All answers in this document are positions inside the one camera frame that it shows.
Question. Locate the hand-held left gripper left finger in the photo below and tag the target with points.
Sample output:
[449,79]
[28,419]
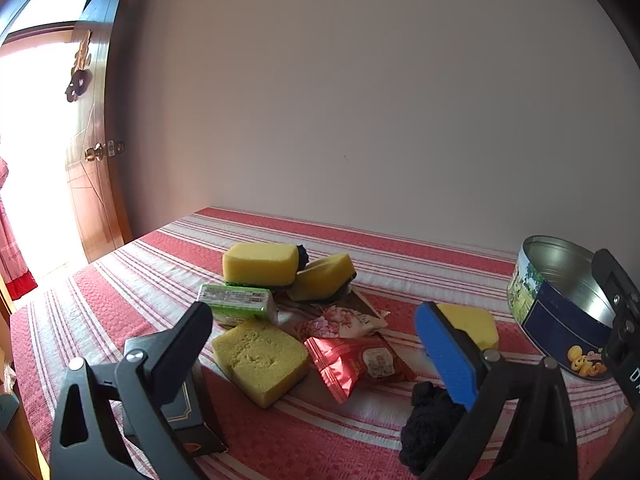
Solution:
[185,340]

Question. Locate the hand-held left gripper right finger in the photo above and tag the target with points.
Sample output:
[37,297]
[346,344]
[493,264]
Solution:
[445,355]

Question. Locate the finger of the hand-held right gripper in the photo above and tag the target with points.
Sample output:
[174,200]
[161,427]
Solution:
[617,285]

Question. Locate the yellow sponge with green pad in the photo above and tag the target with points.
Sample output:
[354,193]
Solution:
[475,325]

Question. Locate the green tissue packet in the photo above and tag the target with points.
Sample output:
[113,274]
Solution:
[235,300]

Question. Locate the black box with gold trim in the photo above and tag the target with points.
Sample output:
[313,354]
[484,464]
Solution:
[192,410]

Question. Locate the black crochet scrubber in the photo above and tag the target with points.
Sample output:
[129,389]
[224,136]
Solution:
[425,425]

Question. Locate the round blue cookie tin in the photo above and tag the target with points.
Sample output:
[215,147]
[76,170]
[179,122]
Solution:
[550,320]

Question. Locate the porous yellow sponge block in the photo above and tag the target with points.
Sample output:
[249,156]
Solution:
[260,360]

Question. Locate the smooth rounded yellow sponge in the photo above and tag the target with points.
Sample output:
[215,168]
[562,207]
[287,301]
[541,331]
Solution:
[260,262]

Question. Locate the red floral snack packet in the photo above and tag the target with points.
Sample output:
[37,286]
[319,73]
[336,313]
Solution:
[340,322]

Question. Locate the yellow sponge with dark pad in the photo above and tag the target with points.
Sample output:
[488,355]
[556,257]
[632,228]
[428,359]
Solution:
[320,275]

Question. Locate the red striped cloth-covered desktop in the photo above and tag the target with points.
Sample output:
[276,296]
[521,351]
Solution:
[150,270]

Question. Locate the wooden door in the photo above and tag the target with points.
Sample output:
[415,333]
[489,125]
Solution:
[95,200]

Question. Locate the red curtain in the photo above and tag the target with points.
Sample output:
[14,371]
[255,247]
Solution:
[15,260]

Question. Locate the brass door knob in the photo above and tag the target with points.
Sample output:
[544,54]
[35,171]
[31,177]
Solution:
[94,152]

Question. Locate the hanging door ornament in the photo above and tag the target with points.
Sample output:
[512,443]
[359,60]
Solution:
[79,60]

